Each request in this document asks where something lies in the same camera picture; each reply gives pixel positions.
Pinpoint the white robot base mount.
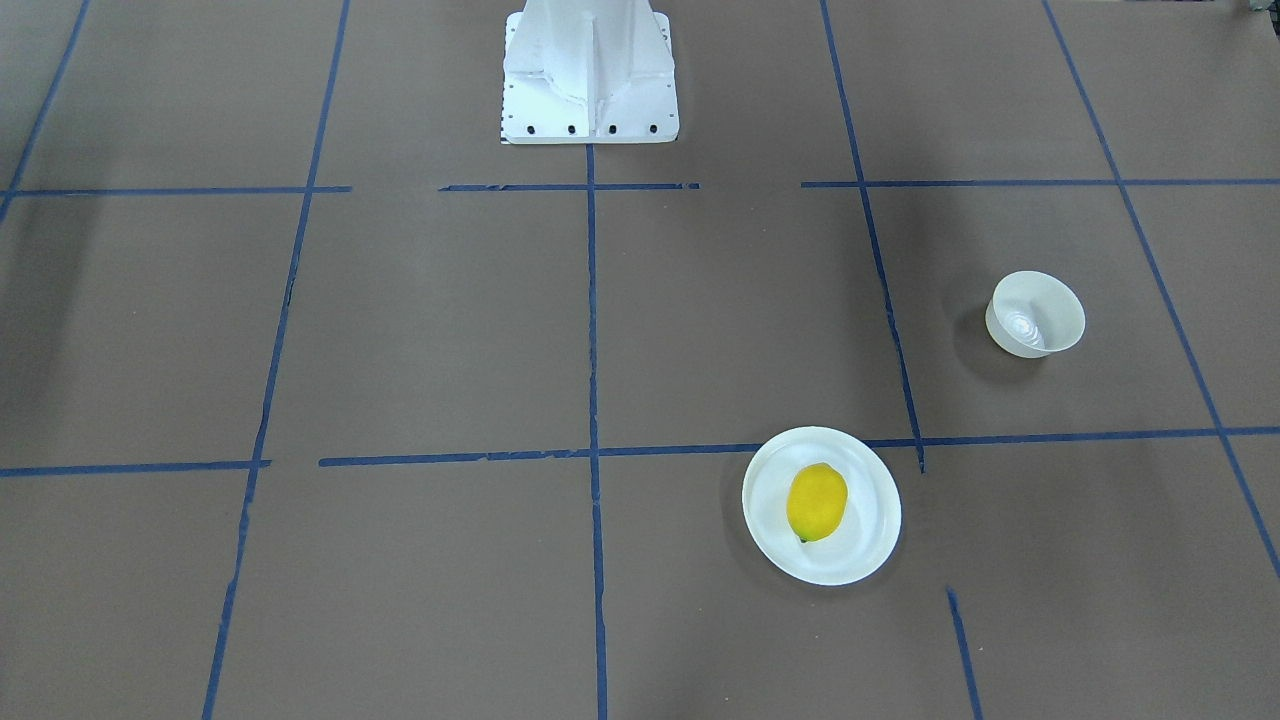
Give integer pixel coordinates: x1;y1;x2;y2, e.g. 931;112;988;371
500;1;680;145

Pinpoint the white plastic bowl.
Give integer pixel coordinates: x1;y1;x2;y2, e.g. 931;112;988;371
986;270;1087;359

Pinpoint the white plastic plate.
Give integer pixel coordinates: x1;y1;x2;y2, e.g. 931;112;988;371
741;427;902;587

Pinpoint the yellow lemon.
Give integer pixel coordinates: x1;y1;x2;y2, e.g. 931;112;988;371
785;462;849;543

